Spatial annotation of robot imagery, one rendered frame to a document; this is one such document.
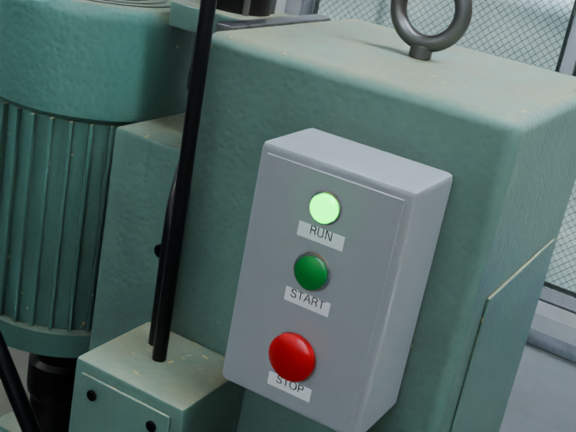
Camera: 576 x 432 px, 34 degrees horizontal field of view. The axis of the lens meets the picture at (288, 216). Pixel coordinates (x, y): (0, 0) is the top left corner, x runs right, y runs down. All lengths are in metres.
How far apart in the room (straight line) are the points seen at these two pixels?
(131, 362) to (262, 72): 0.21
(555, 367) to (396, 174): 1.56
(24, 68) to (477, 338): 0.40
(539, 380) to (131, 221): 1.46
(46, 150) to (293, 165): 0.29
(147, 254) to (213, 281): 0.10
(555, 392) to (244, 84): 1.56
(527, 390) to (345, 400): 1.56
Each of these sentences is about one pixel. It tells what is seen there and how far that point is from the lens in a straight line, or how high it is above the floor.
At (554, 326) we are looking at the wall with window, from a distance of 2.05.
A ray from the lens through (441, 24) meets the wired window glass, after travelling 2.10.
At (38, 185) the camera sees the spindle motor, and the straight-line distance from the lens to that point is 0.80.
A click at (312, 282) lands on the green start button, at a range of 0.54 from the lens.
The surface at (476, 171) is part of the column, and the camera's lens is 0.56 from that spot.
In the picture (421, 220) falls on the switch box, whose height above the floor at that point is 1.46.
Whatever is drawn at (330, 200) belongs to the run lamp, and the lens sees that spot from 0.53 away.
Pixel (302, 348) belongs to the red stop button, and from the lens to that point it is 0.56.
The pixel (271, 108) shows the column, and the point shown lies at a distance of 0.61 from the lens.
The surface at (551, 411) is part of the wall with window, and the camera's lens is 2.12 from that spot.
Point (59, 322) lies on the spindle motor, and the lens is 0.84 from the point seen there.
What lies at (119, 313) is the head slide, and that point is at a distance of 0.79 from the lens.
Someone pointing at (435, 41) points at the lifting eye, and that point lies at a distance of 0.67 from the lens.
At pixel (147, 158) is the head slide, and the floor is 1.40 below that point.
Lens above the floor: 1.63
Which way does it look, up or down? 20 degrees down
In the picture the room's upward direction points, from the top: 11 degrees clockwise
